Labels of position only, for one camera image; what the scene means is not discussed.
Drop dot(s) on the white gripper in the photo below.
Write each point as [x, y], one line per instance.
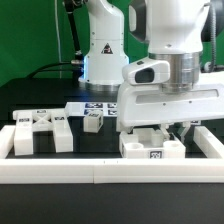
[144, 105]

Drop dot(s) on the white chair seat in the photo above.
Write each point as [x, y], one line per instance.
[147, 143]

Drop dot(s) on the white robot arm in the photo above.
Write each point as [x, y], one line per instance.
[152, 54]

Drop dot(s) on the white U-shaped fence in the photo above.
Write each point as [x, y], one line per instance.
[47, 171]

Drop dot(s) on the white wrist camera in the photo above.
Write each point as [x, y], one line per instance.
[146, 72]

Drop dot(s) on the white marker base plate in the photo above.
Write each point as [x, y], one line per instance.
[83, 108]

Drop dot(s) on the white chair back frame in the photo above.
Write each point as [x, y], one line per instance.
[41, 120]

